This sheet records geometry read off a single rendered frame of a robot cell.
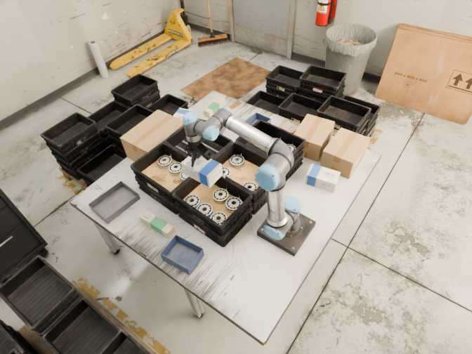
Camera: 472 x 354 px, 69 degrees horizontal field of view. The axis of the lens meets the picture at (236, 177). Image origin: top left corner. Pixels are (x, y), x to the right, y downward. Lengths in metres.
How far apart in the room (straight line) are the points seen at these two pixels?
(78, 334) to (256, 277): 1.14
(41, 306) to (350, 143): 2.25
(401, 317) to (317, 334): 0.61
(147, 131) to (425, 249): 2.38
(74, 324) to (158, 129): 1.39
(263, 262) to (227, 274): 0.21
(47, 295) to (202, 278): 1.02
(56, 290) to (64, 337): 0.29
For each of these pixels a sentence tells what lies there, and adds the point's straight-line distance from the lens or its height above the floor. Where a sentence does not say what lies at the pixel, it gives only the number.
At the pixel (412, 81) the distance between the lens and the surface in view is 4.47.
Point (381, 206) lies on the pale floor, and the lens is 3.33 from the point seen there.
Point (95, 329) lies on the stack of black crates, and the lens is 2.43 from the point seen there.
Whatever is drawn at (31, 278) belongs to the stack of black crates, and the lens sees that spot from 2.65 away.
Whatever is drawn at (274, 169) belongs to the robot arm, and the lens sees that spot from 1.54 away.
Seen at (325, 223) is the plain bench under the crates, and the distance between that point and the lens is 2.22.
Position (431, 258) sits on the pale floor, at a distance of 3.17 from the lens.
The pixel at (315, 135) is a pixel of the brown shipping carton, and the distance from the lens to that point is 2.54.
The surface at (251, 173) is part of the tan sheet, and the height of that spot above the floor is 0.83.
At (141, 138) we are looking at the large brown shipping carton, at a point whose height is 0.90.
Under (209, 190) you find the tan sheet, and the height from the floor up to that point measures 0.83.
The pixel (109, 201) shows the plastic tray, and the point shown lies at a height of 0.70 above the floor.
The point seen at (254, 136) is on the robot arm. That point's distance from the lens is 1.68.
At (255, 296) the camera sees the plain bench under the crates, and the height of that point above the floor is 0.70.
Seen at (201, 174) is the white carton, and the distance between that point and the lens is 1.89.
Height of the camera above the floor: 2.49
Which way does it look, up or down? 47 degrees down
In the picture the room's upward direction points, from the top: 4 degrees counter-clockwise
